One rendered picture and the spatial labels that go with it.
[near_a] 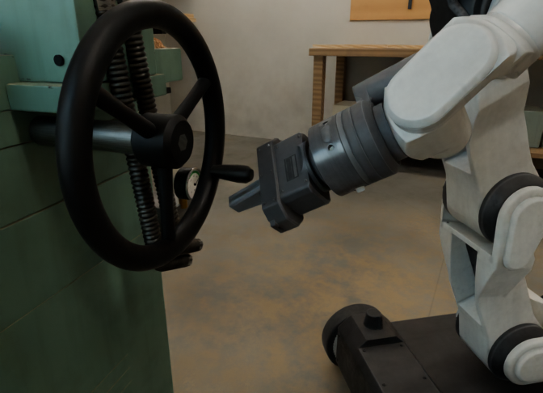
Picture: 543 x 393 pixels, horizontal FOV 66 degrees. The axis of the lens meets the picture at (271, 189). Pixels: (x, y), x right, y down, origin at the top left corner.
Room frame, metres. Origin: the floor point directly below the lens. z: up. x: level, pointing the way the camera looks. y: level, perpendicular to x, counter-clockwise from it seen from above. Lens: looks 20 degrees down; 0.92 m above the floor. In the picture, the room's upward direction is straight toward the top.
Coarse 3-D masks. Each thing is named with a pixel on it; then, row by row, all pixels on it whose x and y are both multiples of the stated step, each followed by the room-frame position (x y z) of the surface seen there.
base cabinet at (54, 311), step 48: (0, 240) 0.43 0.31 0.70; (48, 240) 0.49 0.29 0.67; (0, 288) 0.42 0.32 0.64; (48, 288) 0.48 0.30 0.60; (96, 288) 0.55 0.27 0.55; (144, 288) 0.66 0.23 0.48; (0, 336) 0.41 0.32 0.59; (48, 336) 0.46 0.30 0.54; (96, 336) 0.54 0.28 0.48; (144, 336) 0.64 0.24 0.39; (0, 384) 0.39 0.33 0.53; (48, 384) 0.45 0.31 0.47; (96, 384) 0.52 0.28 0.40; (144, 384) 0.63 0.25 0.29
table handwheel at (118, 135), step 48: (144, 0) 0.44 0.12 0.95; (96, 48) 0.36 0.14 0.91; (192, 48) 0.52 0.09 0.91; (96, 96) 0.35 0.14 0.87; (192, 96) 0.52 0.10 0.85; (48, 144) 0.49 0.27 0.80; (96, 144) 0.47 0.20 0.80; (144, 144) 0.43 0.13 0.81; (192, 144) 0.47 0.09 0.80; (96, 192) 0.33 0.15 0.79; (96, 240) 0.33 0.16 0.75
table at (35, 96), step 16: (176, 48) 0.84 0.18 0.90; (0, 64) 0.48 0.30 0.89; (160, 64) 0.78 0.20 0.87; (176, 64) 0.83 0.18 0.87; (0, 80) 0.48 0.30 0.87; (16, 80) 0.49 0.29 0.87; (128, 80) 0.54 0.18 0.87; (160, 80) 0.60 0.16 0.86; (176, 80) 0.82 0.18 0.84; (0, 96) 0.47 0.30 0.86; (16, 96) 0.47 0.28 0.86; (32, 96) 0.47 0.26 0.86; (48, 96) 0.46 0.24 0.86
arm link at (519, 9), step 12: (504, 0) 0.43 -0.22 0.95; (516, 0) 0.42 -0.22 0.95; (528, 0) 0.41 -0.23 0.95; (540, 0) 0.40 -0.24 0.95; (504, 12) 0.41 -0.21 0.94; (516, 12) 0.41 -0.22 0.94; (528, 12) 0.40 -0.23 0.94; (540, 12) 0.40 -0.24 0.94; (528, 24) 0.40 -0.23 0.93; (540, 24) 0.40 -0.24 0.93; (540, 36) 0.40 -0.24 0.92; (540, 48) 0.40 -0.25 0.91
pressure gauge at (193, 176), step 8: (184, 168) 0.74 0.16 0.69; (192, 168) 0.74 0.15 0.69; (176, 176) 0.72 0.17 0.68; (184, 176) 0.72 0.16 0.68; (192, 176) 0.74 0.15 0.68; (176, 184) 0.72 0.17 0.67; (184, 184) 0.71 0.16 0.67; (192, 184) 0.73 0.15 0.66; (176, 192) 0.72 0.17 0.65; (184, 192) 0.71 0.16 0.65; (192, 192) 0.73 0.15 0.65; (184, 200) 0.74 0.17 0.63; (184, 208) 0.74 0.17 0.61
